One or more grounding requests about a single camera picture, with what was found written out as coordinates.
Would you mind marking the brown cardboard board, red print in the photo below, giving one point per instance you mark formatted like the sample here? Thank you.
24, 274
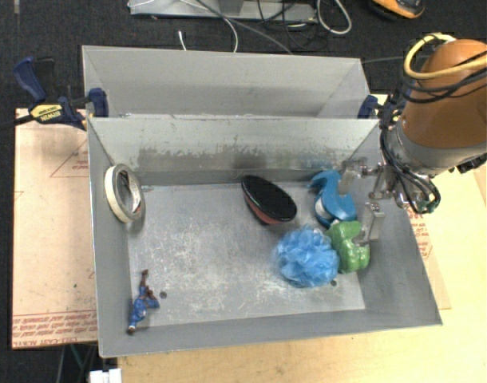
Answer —
48, 222

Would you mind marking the blue mesh bath sponge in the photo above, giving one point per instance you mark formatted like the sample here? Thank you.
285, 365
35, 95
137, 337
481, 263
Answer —
307, 255

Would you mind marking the grey metal bin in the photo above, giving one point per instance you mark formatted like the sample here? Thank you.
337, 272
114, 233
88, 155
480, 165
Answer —
227, 245

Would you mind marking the black cylinder on white bracket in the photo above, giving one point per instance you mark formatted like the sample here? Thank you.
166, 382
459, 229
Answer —
472, 164

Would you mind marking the blue toy figure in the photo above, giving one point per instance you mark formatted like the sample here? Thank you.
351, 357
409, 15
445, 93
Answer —
141, 303

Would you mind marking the white tape roll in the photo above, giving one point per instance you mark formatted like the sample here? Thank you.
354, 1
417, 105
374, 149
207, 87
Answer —
116, 202

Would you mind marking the green toy fist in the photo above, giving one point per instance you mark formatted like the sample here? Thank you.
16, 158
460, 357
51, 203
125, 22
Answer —
349, 251

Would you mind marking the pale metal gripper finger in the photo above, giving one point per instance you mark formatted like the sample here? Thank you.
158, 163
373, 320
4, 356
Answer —
370, 226
349, 176

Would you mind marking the blue tape dispenser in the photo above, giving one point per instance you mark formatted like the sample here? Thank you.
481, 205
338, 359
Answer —
333, 202

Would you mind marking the black and red oval brush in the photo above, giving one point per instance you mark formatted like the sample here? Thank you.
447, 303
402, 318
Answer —
269, 200

